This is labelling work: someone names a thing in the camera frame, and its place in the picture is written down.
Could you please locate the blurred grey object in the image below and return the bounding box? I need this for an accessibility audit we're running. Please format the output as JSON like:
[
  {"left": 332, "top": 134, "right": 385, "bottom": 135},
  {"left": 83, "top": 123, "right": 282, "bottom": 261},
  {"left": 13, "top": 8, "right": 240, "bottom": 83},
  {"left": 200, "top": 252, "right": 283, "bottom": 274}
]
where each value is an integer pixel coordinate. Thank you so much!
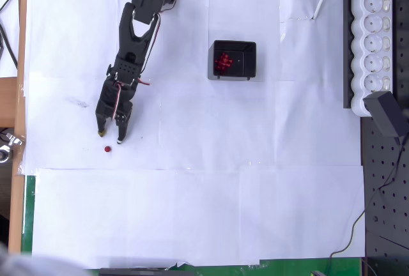
[{"left": 0, "top": 242, "right": 89, "bottom": 276}]

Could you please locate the thin black adapter cable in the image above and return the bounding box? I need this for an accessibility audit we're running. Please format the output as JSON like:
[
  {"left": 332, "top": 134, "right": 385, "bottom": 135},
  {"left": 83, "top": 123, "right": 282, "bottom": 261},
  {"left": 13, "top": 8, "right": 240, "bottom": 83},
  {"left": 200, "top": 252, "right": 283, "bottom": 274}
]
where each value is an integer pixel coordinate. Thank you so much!
[{"left": 328, "top": 135, "right": 407, "bottom": 259}]

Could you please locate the white power strip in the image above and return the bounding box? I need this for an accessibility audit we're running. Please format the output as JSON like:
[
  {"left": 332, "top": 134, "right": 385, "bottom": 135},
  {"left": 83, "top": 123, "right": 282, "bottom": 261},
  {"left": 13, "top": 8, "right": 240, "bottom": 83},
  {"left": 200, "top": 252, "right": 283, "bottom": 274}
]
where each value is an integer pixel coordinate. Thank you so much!
[{"left": 350, "top": 0, "right": 393, "bottom": 118}]

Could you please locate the black pegboard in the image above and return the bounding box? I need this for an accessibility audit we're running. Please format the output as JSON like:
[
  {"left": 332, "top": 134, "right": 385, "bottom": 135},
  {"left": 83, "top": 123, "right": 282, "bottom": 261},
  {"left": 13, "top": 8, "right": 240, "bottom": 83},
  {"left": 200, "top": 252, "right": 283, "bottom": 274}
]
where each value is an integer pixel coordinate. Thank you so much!
[{"left": 360, "top": 0, "right": 409, "bottom": 276}]

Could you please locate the black power adapter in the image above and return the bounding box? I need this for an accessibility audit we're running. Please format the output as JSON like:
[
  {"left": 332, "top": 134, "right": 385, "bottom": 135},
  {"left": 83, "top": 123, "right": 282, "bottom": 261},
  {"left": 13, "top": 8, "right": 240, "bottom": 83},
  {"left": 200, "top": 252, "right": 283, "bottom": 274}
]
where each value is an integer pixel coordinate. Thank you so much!
[{"left": 363, "top": 91, "right": 406, "bottom": 139}]

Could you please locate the white paper table cover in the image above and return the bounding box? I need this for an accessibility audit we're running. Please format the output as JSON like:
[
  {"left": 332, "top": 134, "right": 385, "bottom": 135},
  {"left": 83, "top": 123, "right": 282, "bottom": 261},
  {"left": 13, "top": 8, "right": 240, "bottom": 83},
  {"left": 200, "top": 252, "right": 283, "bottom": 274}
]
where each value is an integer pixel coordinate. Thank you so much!
[{"left": 20, "top": 0, "right": 367, "bottom": 270}]

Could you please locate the black square bin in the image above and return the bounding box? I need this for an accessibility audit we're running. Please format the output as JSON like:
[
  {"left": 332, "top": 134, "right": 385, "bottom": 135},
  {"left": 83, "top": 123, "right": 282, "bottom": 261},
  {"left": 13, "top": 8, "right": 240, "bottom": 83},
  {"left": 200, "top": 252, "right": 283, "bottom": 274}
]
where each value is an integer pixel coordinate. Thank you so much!
[{"left": 207, "top": 40, "right": 258, "bottom": 81}]

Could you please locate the metal clamp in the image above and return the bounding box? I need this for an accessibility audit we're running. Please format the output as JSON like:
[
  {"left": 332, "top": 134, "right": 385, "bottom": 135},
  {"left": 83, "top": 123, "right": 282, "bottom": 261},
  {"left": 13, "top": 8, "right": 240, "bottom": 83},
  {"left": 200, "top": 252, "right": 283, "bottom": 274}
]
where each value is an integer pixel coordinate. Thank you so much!
[{"left": 0, "top": 131, "right": 26, "bottom": 162}]

